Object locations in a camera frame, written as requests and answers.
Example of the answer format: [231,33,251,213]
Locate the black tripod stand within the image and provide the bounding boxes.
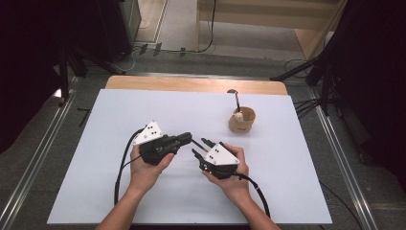
[56,44,126,107]
[269,54,340,117]

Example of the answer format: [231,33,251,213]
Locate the dark curtain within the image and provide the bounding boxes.
[328,0,406,193]
[0,0,108,155]

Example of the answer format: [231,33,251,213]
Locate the wooden pen holder cup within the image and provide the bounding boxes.
[228,105,257,134]

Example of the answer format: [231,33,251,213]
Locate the hanging black cable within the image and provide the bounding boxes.
[191,0,218,54]

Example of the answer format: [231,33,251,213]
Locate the person's right hand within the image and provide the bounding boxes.
[201,143,254,206]

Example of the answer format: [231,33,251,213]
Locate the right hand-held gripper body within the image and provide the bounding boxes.
[198,142,241,180]

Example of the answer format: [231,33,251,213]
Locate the wooden table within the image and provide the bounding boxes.
[104,75,289,96]

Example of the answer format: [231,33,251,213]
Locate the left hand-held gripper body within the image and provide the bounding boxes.
[131,120,184,167]

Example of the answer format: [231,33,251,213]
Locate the light wooden furniture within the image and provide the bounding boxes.
[195,0,350,60]

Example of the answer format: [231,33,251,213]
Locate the bundle of black floor cables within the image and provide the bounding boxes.
[292,97,324,120]

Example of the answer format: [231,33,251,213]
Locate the hand-held gripper black cable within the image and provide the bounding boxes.
[113,127,147,206]
[234,172,272,219]

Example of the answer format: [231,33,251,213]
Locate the right hand-held gripper black cable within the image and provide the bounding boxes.
[234,172,272,219]

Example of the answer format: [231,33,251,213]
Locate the dark grey cabinet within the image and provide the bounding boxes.
[95,0,143,63]

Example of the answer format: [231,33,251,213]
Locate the left hand-held gripper black cable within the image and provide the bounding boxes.
[113,127,147,206]

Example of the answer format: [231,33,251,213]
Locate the white board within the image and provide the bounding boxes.
[47,88,333,225]

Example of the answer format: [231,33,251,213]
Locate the thin black floor cable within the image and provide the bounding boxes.
[318,180,365,230]

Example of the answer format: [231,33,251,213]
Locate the metal floor rail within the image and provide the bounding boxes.
[306,86,380,230]
[0,76,81,230]

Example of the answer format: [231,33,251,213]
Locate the person's left hand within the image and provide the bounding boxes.
[128,145,176,196]

